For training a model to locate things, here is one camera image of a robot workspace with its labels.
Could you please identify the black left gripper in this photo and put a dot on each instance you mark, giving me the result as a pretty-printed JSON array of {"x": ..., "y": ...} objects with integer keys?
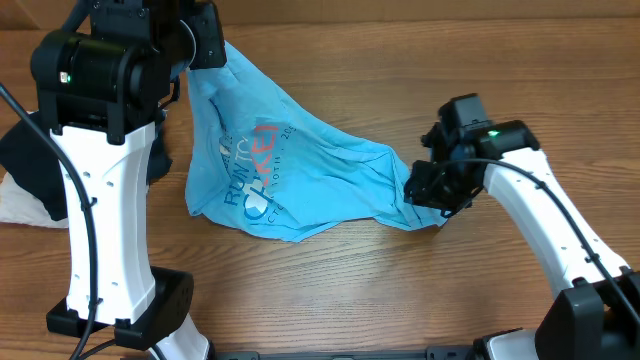
[{"x": 203, "y": 22}]

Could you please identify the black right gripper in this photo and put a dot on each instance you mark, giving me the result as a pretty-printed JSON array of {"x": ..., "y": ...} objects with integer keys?
[{"x": 426, "y": 195}]

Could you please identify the light blue printed t-shirt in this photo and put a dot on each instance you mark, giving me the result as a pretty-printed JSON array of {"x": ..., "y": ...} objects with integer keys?
[{"x": 263, "y": 164}]

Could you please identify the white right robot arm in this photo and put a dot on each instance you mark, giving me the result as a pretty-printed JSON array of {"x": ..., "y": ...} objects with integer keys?
[{"x": 595, "y": 312}]

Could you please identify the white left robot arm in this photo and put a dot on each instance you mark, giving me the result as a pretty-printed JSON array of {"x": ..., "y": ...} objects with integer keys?
[{"x": 102, "y": 97}]

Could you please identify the black folded garment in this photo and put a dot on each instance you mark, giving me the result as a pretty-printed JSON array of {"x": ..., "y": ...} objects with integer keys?
[{"x": 35, "y": 168}]

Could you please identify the beige folded garment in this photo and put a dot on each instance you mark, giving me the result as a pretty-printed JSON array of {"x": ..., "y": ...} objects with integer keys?
[{"x": 20, "y": 207}]

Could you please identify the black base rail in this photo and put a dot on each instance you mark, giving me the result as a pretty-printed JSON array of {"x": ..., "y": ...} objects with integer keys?
[{"x": 430, "y": 353}]

